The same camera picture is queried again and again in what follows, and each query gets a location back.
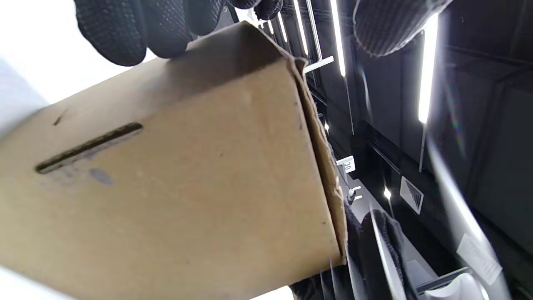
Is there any person's right hand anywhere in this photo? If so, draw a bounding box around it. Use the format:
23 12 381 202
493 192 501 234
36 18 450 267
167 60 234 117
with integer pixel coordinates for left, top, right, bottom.
291 200 411 300

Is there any person's left hand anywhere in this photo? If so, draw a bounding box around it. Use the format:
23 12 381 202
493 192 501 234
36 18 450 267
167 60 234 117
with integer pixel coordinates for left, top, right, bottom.
74 0 454 66

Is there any brown cardboard mailer box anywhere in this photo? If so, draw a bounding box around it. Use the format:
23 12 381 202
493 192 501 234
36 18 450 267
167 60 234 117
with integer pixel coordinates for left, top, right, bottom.
0 21 348 300

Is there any white ceiling vent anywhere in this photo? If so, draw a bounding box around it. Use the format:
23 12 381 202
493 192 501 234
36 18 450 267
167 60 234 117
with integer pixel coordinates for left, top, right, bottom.
400 176 424 215

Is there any small white hanging sign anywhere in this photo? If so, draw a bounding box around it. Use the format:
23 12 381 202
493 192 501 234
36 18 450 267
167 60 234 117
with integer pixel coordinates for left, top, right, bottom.
336 155 356 173

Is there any long ceiling light strip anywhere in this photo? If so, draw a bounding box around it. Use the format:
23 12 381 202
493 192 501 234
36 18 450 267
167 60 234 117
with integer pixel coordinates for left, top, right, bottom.
293 0 309 55
330 0 346 77
418 12 438 124

